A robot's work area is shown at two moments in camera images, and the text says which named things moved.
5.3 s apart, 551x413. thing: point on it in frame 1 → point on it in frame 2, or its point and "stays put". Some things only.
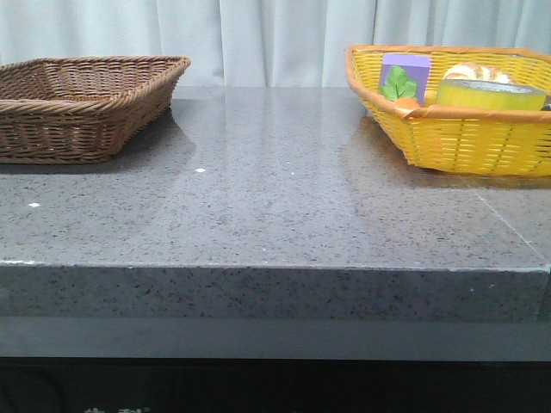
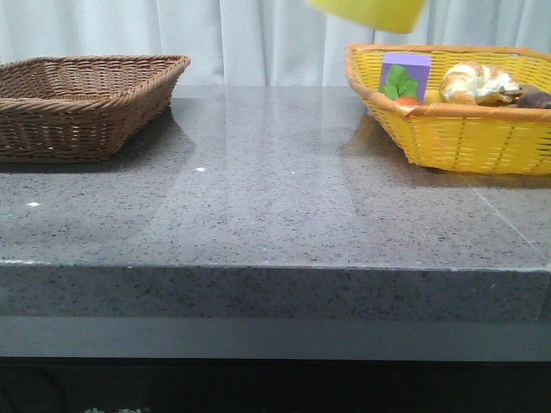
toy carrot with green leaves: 400,90 stays put
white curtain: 263,43 stays put
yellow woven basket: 493,141 stays put
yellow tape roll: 491,94 → 401,15
